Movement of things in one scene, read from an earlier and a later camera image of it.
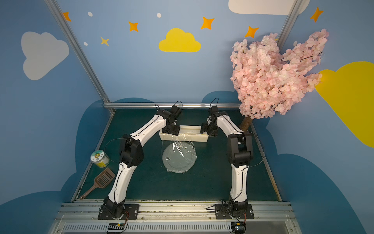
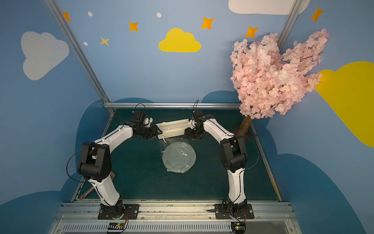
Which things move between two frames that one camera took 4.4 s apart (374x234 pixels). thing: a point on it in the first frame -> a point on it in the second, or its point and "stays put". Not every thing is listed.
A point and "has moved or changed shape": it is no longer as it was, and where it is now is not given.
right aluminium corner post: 289,23 stays put
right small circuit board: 238,227 stays put
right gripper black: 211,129 -> 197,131
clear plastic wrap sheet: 179,155 stays put
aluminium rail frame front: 82,217 stays put
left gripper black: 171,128 -> 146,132
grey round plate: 179,157 stays put
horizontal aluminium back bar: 169,105 stays put
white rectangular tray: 187,133 has moved or changed shape
